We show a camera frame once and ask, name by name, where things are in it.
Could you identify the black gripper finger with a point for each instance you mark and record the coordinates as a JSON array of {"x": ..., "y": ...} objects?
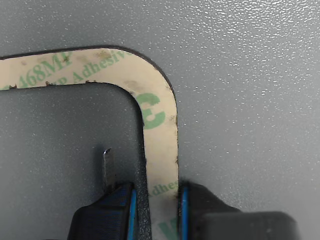
[
  {"x": 225, "y": 225},
  {"x": 105, "y": 215}
]

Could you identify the beige adhesive rectangular frame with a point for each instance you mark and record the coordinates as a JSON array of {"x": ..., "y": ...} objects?
[{"x": 160, "y": 150}]

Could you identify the grey rectangular mat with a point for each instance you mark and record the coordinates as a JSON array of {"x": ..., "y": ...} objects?
[{"x": 250, "y": 100}]

